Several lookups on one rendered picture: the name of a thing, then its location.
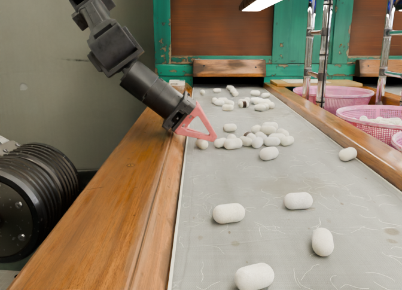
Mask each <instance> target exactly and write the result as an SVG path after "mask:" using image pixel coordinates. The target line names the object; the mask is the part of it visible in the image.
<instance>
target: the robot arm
mask: <svg viewBox="0 0 402 290"><path fill-rule="evenodd" d="M69 1H70V3H71V5H72V6H73V8H74V10H75V12H74V13H73V14H71V17H72V19H73V21H74V22H75V23H76V24H77V25H78V27H79V28H80V29H81V30H82V31H84V30H85V29H87V28H88V27H89V29H90V35H89V39H88V40H87V43H88V46H89V48H90V49H91V52H89V54H88V55H87V57H88V58H89V60H90V61H91V62H92V64H93V65H94V66H95V68H96V69H97V70H98V71H99V72H104V74H105V75H106V76H107V77H108V78H111V77H112V76H113V75H115V74H116V73H119V72H121V71H122V72H123V73H124V75H123V77H122V78H121V79H120V80H121V83H120V86H121V87H122V88H124V89H125V90H127V91H128V92H129V93H130V94H132V95H133V96H134V97H136V98H137V99H138V100H140V101H142V100H143V101H142V103H144V104H145V105H147V107H149V108H150V109H152V110H153V111H154V112H155V113H157V114H158V115H159V116H161V117H162V118H164V121H163V124H162V127H163V128H164V129H165V130H167V131H168V130H169V129H170V128H172V130H171V131H173V132H174V133H176V134H177V135H183V136H189V137H192V138H198V139H203V140H206V141H210V142H213V141H214V140H216V138H217V134H216V133H215V131H214V129H213V128H212V126H211V124H210V122H209V120H208V119H207V117H206V115H205V113H204V111H203V109H202V108H201V106H200V104H199V102H198V101H196V100H195V99H192V98H191V97H190V93H188V92H187V91H184V92H183V94H181V93H180V92H178V91H177V90H176V89H174V88H173V87H172V86H171V85H169V84H168V83H167V82H166V81H164V80H163V79H161V78H160V79H159V78H158V77H159V76H158V75H157V74H155V73H154V72H153V71H152V70H150V69H149V68H148V67H146V66H145V65H144V64H143V63H141V62H140V61H137V59H138V58H139V56H140V55H141V54H143V53H144V50H143V49H142V47H141V46H140V45H139V44H138V42H137V41H136V39H134V37H133V36H132V34H131V33H130V32H129V30H128V28H127V27H125V26H124V27H121V26H120V25H119V23H118V22H117V21H116V19H111V18H110V17H109V16H110V12H109V11H111V10H112V9H113V8H114V7H116V5H115V3H114V2H113V1H112V0H69ZM134 52H135V53H134ZM131 54H132V55H131ZM130 55H131V56H130ZM127 57H128V58H127ZM125 59H126V60H125ZM123 60H124V61H123ZM122 61H123V62H122ZM120 62H121V63H120ZM118 64H119V65H118ZM111 69H112V70H111ZM196 116H199V118H200V119H201V121H202V123H203V124H204V125H205V127H206V129H207V130H208V132H209V134H208V135H207V134H205V133H202V132H199V131H197V130H194V129H191V128H189V127H187V126H188V125H189V124H190V123H191V122H192V120H193V119H194V118H195V117H196Z"/></svg>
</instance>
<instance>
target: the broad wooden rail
mask: <svg viewBox="0 0 402 290"><path fill-rule="evenodd" d="M163 121H164V118H162V117H161V116H159V115H158V114H157V113H155V112H154V111H153V110H152V109H150V108H149V107H146V109H145V110H144V111H143V113H142V114H141V115H140V117H139V118H138V119H137V120H136V122H135V123H134V125H133V126H132V127H131V128H130V130H129V131H128V132H127V133H126V135H125V136H124V138H123V139H122V140H121V141H120V143H119V144H118V146H117V147H116V148H115V149H114V150H113V152H112V153H111V154H110V156H109V157H108V158H107V159H106V161H105V162H104V164H103V165H102V166H101V167H100V169H99V170H98V171H97V172H96V174H95V175H94V177H92V179H91V180H90V182H89V183H88V184H87V185H86V187H85V188H84V189H83V190H82V192H81V193H80V195H79V196H78V197H77V198H76V200H75V201H74V202H73V204H72V205H71V206H70V208H69V209H68V210H67V211H66V213H65V214H64V216H62V218H61V219H60V221H59V222H58V223H57V224H56V226H55V227H54V228H53V229H52V231H51V232H50V234H49V235H48V236H47V237H46V238H45V240H44V241H43V242H42V244H41V245H40V246H39V248H38V249H37V250H36V251H35V253H34V254H33V255H32V257H31V258H30V259H29V261H28V262H27V263H26V265H25V266H24V267H23V268H22V270H21V271H20V272H19V274H18V275H17V276H16V278H15V279H14V280H13V281H12V283H11V284H10V285H9V287H8V288H7V289H6V290H168V283H169V273H170V264H171V259H172V249H173V240H174V235H175V226H176V217H177V211H178V202H179V193H180V188H181V178H182V169H183V164H184V155H185V146H186V140H187V137H186V136H183V135H177V134H176V133H174V132H173V131H171V130H172V128H170V129H169V130H168V131H167V130H165V129H164V128H163V127H162V124H163Z"/></svg>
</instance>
